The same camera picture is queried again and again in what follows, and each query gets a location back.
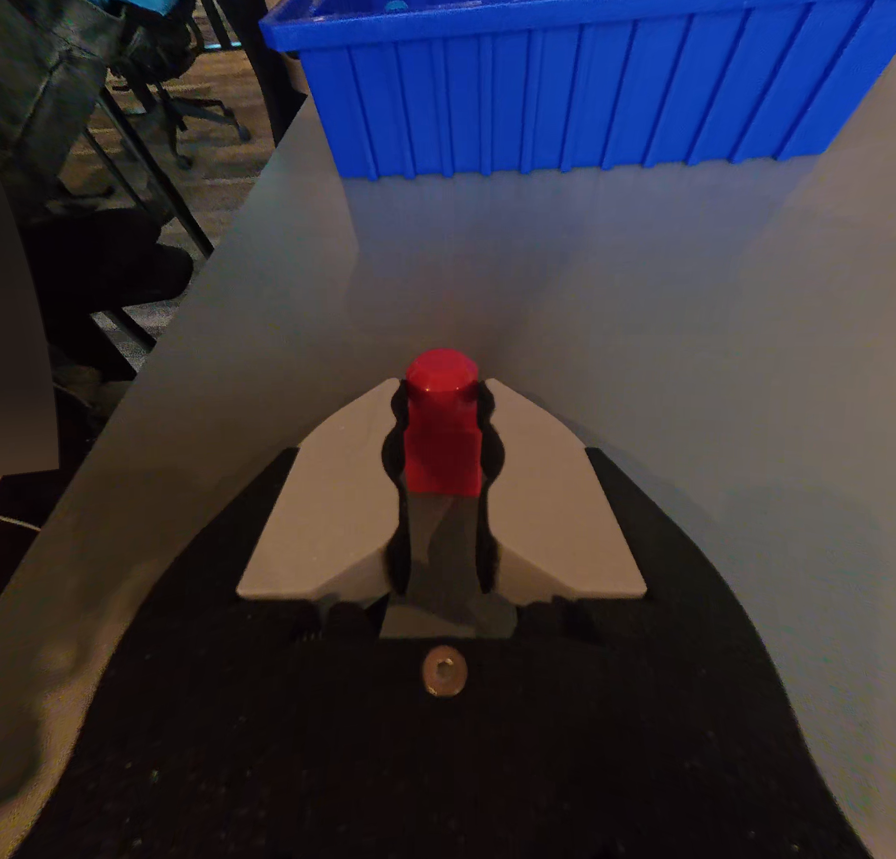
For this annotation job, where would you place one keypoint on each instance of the blue plastic bin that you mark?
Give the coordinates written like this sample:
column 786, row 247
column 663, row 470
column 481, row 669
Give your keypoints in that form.
column 560, row 96

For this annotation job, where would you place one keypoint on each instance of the black mesh office chair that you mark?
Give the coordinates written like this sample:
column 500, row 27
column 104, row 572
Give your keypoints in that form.
column 203, row 113

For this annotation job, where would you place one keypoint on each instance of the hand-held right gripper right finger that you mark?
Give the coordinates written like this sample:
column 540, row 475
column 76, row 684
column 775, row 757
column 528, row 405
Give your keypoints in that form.
column 560, row 516

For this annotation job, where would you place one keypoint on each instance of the person's dark jacket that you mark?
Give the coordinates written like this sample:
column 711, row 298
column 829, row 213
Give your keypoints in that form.
column 49, row 68

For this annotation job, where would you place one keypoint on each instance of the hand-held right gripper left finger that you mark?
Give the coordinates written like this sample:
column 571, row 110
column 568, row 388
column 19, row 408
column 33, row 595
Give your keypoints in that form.
column 329, row 509

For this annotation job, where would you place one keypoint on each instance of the red mega block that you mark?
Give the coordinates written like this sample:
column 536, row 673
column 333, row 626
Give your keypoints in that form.
column 441, row 439

